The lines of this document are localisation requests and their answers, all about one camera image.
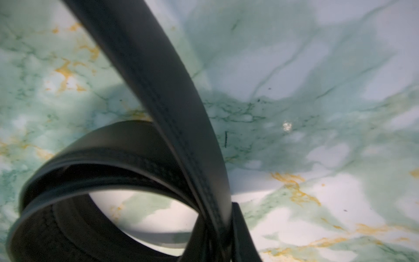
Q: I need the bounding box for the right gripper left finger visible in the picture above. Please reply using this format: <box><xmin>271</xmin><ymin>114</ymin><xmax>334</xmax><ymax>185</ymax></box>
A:
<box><xmin>178</xmin><ymin>216</ymin><xmax>210</xmax><ymax>262</ymax></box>

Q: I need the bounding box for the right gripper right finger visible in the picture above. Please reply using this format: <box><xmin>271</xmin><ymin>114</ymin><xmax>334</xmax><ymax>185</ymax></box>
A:
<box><xmin>232</xmin><ymin>203</ymin><xmax>262</xmax><ymax>262</ymax></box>

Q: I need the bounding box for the long black leather belt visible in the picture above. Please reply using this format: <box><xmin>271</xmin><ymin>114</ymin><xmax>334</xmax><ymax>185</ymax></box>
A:
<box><xmin>6</xmin><ymin>1</ymin><xmax>232</xmax><ymax>262</ymax></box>

